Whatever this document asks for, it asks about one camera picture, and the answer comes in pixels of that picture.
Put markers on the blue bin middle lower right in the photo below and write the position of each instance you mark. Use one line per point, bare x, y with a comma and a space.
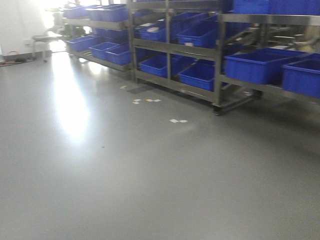
199, 75

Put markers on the blue bin left lower near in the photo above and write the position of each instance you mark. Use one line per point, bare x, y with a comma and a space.
120, 55

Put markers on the middle steel flow rack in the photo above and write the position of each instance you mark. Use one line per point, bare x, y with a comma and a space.
142, 11

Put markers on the near right steel rack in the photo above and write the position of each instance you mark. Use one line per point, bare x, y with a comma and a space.
270, 18

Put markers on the blue bin middle upper left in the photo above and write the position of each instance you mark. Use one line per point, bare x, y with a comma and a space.
158, 31

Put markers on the blue bin middle upper right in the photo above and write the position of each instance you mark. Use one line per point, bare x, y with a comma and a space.
201, 35

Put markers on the far left steel rack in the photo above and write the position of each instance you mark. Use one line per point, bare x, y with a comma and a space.
87, 54

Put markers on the blue bin left lower far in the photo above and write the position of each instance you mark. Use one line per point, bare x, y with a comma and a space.
83, 43

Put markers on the large blue bin near right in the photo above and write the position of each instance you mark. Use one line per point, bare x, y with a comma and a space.
262, 66

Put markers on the blue bin left top near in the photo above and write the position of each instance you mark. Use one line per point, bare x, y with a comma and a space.
108, 13

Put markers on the blue bin left top far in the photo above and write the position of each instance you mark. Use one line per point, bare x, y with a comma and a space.
77, 12

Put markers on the small metal table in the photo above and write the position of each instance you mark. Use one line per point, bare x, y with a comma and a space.
46, 39

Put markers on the blue bin far right edge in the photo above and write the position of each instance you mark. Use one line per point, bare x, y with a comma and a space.
302, 77

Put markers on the blue bin top right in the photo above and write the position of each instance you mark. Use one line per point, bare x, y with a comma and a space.
277, 7

